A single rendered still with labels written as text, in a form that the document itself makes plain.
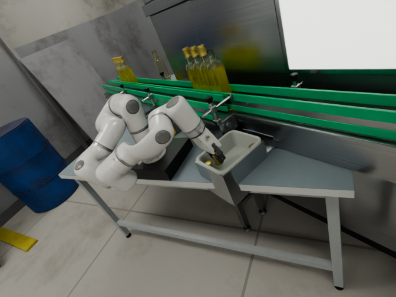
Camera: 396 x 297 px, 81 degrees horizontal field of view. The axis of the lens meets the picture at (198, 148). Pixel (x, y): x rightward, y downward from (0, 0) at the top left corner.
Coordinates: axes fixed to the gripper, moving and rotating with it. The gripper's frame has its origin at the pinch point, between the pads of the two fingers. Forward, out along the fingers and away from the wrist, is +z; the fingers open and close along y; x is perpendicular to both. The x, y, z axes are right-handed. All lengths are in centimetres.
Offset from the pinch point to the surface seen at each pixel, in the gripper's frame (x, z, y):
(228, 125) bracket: -15.2, 1.6, 8.7
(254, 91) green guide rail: -31.7, -2.9, 4.6
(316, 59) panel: -43.5, -8.8, -17.4
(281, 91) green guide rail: -32.3, -3.6, -8.7
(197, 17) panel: -47, -31, 38
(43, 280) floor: 141, 49, 118
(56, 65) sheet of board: -2, -40, 326
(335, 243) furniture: -4, 46, -34
